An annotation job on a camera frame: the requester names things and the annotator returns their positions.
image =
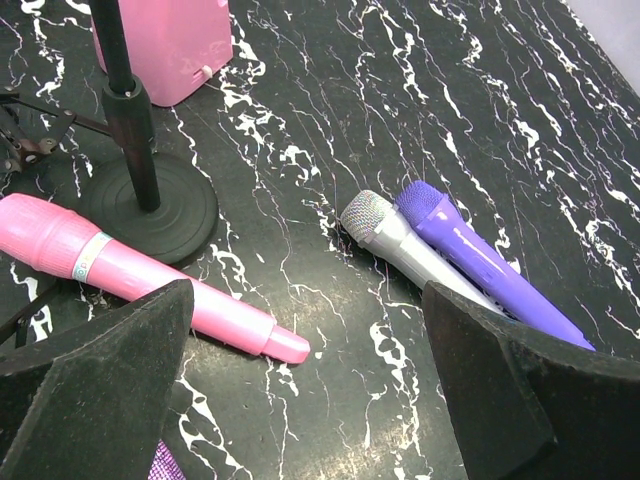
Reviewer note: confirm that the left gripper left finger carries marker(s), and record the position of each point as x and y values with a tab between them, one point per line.
91	402

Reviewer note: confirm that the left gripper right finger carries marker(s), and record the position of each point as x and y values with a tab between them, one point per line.
526	405

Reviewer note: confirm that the black round-base mic stand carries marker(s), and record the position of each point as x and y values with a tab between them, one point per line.
151	201

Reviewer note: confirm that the silver microphone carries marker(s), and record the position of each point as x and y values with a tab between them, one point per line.
377	226

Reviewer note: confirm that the purple glitter microphone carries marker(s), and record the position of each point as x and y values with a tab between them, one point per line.
164	466

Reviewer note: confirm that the pink microphone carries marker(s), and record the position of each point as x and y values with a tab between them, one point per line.
60	242

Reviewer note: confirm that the purple plastic microphone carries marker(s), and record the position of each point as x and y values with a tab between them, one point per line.
432	215

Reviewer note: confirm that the pink metronome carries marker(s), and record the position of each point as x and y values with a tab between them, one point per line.
158	52

